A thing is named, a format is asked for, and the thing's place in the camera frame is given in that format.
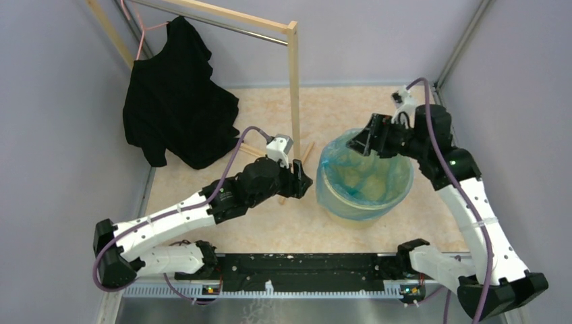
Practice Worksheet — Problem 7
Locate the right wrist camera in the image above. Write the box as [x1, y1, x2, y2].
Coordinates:
[391, 86, 420, 129]

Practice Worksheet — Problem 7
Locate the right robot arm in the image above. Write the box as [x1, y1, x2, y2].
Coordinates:
[346, 104, 548, 323]

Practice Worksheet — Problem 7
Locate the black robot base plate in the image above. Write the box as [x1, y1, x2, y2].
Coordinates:
[174, 251, 441, 294]

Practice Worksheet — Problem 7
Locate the blue plastic trash bag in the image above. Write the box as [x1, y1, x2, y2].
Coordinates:
[315, 128, 415, 222]

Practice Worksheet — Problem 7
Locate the black hanging shirt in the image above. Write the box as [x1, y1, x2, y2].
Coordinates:
[123, 16, 240, 169]

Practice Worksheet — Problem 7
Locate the pink clothes hanger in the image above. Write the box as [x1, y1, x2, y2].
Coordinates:
[119, 0, 169, 61]

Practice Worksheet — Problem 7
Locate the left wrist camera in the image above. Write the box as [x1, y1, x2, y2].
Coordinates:
[266, 134, 293, 169]

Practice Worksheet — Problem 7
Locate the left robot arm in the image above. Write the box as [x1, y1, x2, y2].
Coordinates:
[92, 157, 313, 292]

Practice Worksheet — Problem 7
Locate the wooden clothes rack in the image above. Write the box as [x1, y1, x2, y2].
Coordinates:
[86, 1, 314, 163]

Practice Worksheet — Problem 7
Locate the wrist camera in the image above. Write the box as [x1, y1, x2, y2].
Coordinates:
[391, 86, 420, 129]
[266, 134, 293, 169]

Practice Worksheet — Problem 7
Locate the yellow plastic trash bin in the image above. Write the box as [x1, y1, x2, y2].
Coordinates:
[321, 142, 412, 231]

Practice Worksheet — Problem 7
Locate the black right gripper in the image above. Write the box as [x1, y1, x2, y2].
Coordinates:
[346, 112, 428, 160]

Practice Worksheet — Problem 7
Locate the white slotted cable duct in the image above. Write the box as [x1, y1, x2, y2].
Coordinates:
[123, 281, 403, 300]

